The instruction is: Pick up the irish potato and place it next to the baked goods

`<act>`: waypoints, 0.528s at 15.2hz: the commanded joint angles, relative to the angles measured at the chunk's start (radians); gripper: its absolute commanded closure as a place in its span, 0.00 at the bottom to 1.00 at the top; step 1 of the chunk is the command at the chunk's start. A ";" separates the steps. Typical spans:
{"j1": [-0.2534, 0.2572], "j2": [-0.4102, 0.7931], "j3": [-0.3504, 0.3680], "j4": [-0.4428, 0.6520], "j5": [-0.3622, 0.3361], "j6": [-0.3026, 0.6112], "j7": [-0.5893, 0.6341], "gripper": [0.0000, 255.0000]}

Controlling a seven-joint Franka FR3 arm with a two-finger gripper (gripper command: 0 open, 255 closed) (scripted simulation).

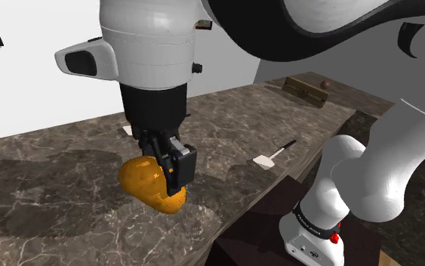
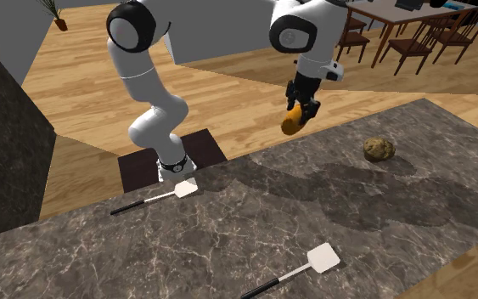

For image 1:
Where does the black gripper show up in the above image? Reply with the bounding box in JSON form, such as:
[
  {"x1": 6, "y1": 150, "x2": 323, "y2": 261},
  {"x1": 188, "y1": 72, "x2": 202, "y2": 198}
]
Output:
[{"x1": 119, "y1": 82, "x2": 199, "y2": 197}]

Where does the yellow-brown potato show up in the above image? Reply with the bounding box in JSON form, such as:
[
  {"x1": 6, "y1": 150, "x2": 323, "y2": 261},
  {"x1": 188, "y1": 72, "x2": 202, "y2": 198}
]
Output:
[{"x1": 118, "y1": 155, "x2": 187, "y2": 215}]

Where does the brown wooden box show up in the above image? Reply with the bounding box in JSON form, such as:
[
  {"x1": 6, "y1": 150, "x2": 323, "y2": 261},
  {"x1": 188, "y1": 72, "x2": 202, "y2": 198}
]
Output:
[{"x1": 282, "y1": 76, "x2": 330, "y2": 109}]

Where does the white spatula with black handle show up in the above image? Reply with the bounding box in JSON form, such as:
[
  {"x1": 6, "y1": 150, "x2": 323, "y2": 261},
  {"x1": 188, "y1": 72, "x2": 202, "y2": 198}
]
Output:
[{"x1": 252, "y1": 139, "x2": 297, "y2": 171}]

